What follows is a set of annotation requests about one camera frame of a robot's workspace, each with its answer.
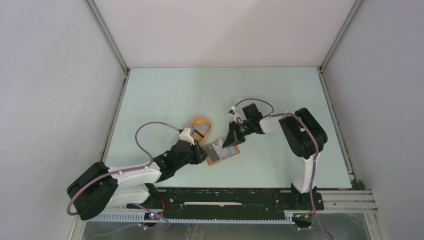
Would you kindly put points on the beige oval plastic tray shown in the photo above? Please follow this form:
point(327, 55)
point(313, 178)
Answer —
point(199, 119)

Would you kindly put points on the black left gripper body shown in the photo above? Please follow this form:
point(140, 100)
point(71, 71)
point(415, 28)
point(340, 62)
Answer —
point(193, 157)

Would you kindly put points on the orange leather card holder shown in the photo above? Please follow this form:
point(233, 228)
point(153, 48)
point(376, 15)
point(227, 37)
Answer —
point(234, 151)

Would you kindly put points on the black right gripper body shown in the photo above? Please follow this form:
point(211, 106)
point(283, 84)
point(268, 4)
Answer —
point(241, 130)

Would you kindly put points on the silver vip card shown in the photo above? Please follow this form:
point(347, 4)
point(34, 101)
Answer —
point(201, 128)
point(220, 150)

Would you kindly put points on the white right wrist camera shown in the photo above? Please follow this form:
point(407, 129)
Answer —
point(237, 118)

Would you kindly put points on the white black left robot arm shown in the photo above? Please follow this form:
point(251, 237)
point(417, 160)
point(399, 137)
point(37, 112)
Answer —
point(101, 187)

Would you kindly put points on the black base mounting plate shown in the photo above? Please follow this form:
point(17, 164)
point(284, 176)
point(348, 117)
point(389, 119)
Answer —
point(238, 204)

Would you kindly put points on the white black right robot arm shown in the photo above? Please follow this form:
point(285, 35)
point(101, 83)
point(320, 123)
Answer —
point(304, 135)

